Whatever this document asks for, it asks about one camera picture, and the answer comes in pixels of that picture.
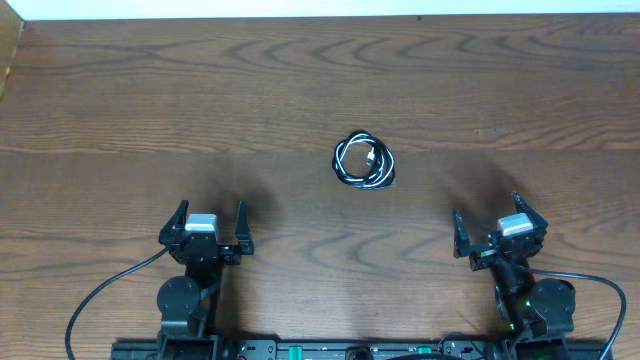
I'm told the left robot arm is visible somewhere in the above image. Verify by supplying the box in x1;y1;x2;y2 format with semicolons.
156;200;254;360

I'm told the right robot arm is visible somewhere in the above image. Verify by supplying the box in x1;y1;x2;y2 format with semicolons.
452;192;576;359

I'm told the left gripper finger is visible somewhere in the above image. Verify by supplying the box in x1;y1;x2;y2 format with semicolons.
234;201;254;256
158;200;189;246

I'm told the white cable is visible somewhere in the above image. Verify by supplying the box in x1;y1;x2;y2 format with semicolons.
334;137;396;189

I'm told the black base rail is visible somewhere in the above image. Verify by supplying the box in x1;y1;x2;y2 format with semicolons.
109;336;604;360

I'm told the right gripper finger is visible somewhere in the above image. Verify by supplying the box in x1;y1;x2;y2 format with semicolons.
452;209;471;258
511;191;548;234

